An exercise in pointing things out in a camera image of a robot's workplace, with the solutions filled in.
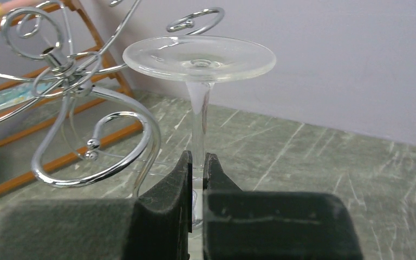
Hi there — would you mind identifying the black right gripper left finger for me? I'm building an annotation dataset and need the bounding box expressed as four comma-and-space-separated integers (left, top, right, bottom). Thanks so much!
0, 151, 192, 259

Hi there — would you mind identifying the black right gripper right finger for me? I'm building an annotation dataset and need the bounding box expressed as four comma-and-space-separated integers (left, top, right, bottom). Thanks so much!
203, 153, 363, 259

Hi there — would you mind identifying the clear wine glass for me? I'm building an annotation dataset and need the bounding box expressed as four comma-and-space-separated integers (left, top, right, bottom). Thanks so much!
122, 35, 276, 229

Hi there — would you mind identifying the orange wooden shelf rack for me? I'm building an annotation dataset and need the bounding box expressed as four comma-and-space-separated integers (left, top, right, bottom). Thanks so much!
0, 1, 142, 196

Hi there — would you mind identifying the blue white blister pack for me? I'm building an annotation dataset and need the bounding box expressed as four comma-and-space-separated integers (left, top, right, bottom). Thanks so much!
0, 81, 56, 113

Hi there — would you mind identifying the chrome wire wine glass rack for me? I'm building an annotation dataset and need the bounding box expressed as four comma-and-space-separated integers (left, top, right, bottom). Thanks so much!
0, 0, 226, 200

